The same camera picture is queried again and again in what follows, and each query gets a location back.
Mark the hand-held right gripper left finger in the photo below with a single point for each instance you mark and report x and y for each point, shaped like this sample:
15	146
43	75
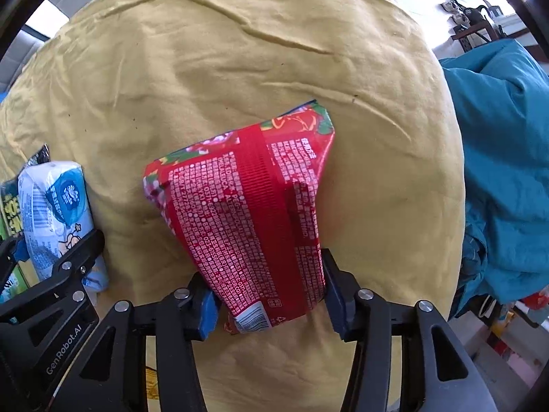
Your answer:
208	311

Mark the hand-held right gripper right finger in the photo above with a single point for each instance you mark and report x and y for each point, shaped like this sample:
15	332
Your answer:
336	307

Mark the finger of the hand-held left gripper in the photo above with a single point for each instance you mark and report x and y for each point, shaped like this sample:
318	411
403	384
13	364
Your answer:
10	257
85	251

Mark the white and blue tissue pack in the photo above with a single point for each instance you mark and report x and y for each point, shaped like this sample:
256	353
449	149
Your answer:
55	206

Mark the red floral snack packet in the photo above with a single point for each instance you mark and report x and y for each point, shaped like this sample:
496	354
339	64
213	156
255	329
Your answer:
248	223

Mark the green snack packet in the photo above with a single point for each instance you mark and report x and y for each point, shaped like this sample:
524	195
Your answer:
8	214

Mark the yellow packet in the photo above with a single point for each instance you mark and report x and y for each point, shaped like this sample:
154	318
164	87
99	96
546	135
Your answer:
152	384

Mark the dark snack packet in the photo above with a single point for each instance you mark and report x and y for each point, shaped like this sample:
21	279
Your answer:
39	155

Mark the red bag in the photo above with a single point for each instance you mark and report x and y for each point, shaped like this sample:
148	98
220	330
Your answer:
538	299

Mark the teal quilt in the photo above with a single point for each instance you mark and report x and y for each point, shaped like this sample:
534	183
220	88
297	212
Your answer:
502	137

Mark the yellow bed sheet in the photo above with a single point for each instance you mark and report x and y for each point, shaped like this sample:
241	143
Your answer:
214	51

